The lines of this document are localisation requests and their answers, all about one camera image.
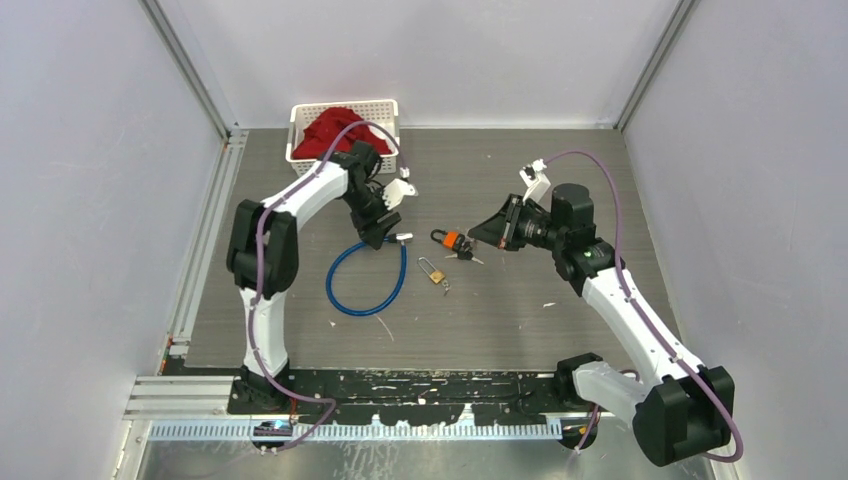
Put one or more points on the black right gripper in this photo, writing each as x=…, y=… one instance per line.
x=501, y=230

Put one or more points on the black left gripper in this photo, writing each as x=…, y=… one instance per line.
x=370, y=230

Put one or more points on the black headed key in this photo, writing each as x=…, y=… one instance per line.
x=464, y=250

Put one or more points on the brass padlock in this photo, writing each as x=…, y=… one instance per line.
x=433, y=273

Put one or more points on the orange black padlock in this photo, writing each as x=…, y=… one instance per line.
x=451, y=240

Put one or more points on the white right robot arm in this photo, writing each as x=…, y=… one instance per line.
x=676, y=406

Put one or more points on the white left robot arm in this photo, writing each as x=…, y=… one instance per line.
x=263, y=257

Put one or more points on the red cloth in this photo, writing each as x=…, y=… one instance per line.
x=319, y=135

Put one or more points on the white perforated plastic basket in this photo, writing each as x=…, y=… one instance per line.
x=381, y=115

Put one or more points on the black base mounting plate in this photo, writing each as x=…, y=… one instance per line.
x=415, y=397

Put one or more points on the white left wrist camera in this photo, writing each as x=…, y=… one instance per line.
x=398, y=189

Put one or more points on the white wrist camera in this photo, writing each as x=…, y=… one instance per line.
x=535, y=179
x=398, y=189

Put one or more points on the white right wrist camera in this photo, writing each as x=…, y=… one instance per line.
x=535, y=179

